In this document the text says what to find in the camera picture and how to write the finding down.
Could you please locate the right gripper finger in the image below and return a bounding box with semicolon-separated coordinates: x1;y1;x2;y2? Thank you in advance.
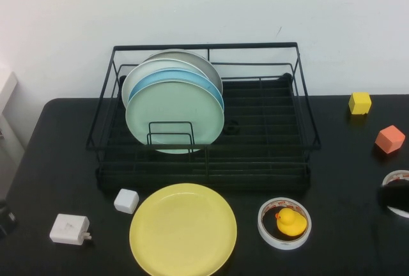
376;182;409;212

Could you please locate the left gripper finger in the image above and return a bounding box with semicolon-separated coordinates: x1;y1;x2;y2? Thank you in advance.
0;199;19;239

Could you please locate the yellow plate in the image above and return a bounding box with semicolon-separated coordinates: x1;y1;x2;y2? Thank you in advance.
129;182;238;276

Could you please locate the off-white plate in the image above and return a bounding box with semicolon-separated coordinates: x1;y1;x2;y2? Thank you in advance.
121;58;212;107

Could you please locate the light green plate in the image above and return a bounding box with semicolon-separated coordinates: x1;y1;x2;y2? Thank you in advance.
125;79;226;155

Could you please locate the light blue plate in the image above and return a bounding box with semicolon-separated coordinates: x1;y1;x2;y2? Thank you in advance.
128;68;224;114

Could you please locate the grey plate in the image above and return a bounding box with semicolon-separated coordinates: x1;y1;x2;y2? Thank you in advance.
145;49;224;93

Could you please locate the white tape roll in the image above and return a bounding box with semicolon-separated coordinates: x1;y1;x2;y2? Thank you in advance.
382;169;409;219
257;197;312;250

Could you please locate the orange cube block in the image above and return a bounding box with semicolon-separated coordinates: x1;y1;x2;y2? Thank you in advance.
374;125;406;155

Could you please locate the white power adapter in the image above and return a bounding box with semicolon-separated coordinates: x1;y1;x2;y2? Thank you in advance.
49;213;94;245

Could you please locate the yellow cube block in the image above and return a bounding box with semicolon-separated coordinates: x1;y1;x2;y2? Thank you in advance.
348;92;372;116

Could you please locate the yellow rubber duck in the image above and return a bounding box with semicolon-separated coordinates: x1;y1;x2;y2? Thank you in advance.
275;208;304;236

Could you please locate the white cube block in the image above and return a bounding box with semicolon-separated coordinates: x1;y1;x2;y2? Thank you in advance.
113;188;140;215

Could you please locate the white side furniture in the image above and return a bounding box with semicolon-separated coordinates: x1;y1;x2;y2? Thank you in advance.
0;70;29;200

